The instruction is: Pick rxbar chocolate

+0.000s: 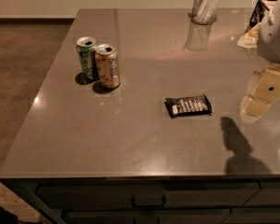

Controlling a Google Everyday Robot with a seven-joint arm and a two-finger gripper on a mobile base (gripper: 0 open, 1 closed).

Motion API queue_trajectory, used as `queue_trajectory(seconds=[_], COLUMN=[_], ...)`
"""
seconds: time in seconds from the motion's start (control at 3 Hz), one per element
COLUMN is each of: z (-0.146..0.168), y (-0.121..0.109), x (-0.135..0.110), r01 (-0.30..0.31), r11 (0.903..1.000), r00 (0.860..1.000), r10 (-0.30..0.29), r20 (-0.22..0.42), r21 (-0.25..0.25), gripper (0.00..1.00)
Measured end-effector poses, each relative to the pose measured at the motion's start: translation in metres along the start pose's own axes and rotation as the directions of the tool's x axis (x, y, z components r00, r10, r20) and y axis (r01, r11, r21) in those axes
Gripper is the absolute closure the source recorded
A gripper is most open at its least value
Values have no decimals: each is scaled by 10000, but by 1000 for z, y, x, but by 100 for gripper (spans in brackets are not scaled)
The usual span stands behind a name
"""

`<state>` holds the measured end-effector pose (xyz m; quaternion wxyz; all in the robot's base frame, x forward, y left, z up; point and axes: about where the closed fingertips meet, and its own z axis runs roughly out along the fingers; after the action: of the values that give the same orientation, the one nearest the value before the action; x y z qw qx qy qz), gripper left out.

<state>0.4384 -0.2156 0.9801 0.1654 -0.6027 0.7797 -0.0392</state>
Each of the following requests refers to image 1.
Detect green soda can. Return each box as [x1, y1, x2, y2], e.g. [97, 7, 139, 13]
[77, 36, 98, 80]

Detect black rxbar chocolate wrapper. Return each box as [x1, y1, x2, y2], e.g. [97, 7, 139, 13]
[164, 94, 212, 119]

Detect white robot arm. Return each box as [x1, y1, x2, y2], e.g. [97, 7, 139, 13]
[257, 0, 280, 63]

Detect black drawer handle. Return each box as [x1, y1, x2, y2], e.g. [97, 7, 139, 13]
[132, 194, 165, 208]

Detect orange gold soda can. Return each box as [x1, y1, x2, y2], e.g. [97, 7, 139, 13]
[95, 44, 120, 89]

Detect right grey drawer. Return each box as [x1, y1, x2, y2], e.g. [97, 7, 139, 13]
[246, 181, 280, 206]

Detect lower grey drawer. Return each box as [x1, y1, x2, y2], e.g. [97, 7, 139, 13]
[63, 209, 231, 224]

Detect grey cabinet drawer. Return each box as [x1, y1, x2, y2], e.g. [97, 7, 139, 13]
[36, 183, 259, 211]

